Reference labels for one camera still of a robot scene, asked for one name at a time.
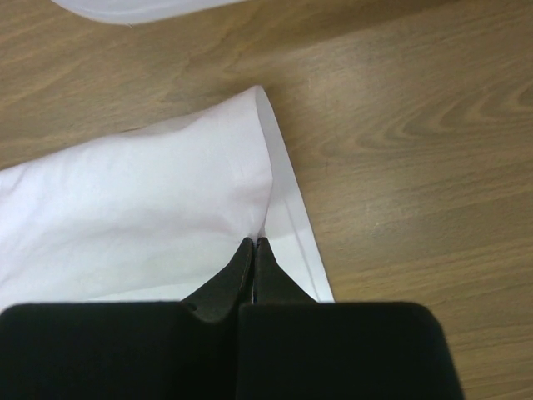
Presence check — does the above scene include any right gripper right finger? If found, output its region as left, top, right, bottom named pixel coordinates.
left=237, top=238, right=464, bottom=399

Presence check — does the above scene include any white t shirt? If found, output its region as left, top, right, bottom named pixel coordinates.
left=1, top=1, right=346, bottom=309

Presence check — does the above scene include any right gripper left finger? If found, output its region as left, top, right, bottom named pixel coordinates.
left=1, top=238, right=253, bottom=399

